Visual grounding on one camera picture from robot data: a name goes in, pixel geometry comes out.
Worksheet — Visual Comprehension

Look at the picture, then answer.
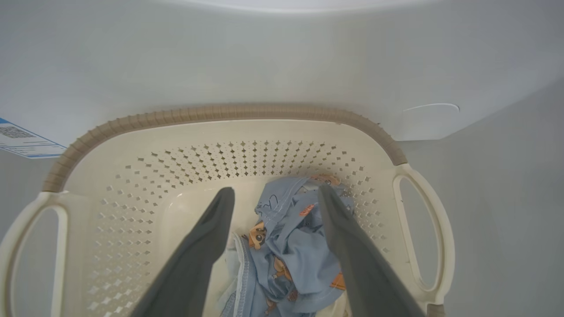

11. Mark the blue white energy label sticker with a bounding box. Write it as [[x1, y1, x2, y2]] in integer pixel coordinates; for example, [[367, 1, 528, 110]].
[[0, 118, 67, 159]]

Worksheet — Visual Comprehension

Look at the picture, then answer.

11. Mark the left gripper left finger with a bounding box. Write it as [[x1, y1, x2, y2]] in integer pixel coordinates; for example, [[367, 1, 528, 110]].
[[130, 187, 235, 317]]

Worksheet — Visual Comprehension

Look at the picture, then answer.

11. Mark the white front-load washing machine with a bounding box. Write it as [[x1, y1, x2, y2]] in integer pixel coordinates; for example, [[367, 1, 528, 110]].
[[0, 0, 564, 158]]

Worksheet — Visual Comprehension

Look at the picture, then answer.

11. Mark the blue cartoon print garment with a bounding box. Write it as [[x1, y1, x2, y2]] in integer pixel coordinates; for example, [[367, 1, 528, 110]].
[[220, 173, 355, 317]]

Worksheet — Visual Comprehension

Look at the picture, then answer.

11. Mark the cream perforated laundry basket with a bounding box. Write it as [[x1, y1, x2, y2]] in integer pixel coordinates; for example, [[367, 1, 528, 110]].
[[0, 103, 456, 317]]

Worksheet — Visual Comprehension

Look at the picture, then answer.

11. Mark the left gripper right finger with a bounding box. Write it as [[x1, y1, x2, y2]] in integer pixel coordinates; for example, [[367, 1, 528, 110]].
[[318, 185, 426, 317]]

